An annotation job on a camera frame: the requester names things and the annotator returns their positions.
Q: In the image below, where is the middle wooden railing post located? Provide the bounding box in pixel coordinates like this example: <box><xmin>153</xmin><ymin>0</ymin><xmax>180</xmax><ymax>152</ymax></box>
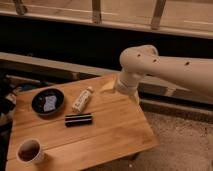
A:
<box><xmin>92</xmin><ymin>0</ymin><xmax>101</xmax><ymax>23</ymax></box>

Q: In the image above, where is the right wooden railing post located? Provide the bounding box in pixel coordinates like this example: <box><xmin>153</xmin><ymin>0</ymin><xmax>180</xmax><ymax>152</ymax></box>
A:
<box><xmin>151</xmin><ymin>0</ymin><xmax>166</xmax><ymax>30</ymax></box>

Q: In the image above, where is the wooden railing post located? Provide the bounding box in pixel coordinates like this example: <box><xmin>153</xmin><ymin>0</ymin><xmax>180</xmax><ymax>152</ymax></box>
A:
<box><xmin>151</xmin><ymin>0</ymin><xmax>166</xmax><ymax>30</ymax></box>
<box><xmin>13</xmin><ymin>0</ymin><xmax>27</xmax><ymax>15</ymax></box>
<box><xmin>92</xmin><ymin>0</ymin><xmax>101</xmax><ymax>23</ymax></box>

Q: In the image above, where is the left wooden railing post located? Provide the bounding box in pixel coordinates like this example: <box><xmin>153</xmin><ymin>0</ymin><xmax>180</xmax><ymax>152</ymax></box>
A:
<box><xmin>13</xmin><ymin>0</ymin><xmax>27</xmax><ymax>15</ymax></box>

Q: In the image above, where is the pale cloth in bowl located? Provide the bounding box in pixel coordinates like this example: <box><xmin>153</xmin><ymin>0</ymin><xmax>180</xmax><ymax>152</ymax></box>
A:
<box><xmin>43</xmin><ymin>96</ymin><xmax>57</xmax><ymax>112</ymax></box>

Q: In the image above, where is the black rectangular box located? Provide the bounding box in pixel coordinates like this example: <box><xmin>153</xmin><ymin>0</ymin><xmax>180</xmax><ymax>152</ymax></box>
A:
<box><xmin>65</xmin><ymin>114</ymin><xmax>93</xmax><ymax>127</ymax></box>

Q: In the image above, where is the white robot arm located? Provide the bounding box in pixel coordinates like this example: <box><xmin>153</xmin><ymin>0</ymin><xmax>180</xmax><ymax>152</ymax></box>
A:
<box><xmin>101</xmin><ymin>45</ymin><xmax>213</xmax><ymax>104</ymax></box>

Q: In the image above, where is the white bottle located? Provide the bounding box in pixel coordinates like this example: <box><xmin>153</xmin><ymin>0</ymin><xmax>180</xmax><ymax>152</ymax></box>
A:
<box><xmin>72</xmin><ymin>86</ymin><xmax>94</xmax><ymax>113</ymax></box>

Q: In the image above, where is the wooden table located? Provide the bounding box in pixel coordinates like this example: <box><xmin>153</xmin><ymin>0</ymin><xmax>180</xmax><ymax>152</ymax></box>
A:
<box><xmin>6</xmin><ymin>75</ymin><xmax>158</xmax><ymax>171</ymax></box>

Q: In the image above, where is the black bowl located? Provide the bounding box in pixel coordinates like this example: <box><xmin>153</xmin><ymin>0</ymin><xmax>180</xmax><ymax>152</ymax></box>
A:
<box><xmin>31</xmin><ymin>88</ymin><xmax>64</xmax><ymax>117</ymax></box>

